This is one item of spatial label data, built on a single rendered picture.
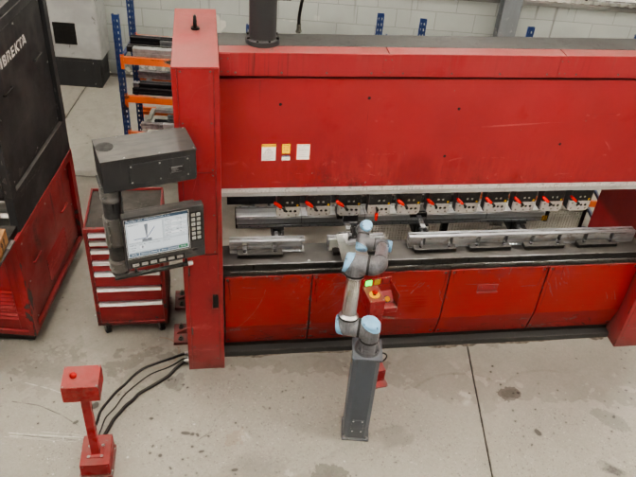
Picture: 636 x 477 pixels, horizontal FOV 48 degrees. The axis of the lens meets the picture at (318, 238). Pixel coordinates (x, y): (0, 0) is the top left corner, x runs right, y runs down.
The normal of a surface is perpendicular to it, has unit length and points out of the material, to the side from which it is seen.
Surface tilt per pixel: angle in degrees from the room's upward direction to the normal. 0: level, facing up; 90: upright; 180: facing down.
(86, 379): 0
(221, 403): 0
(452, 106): 90
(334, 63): 90
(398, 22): 90
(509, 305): 90
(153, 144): 0
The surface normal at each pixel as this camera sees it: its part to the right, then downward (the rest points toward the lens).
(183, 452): 0.07, -0.79
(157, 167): 0.40, 0.58
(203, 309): 0.13, 0.61
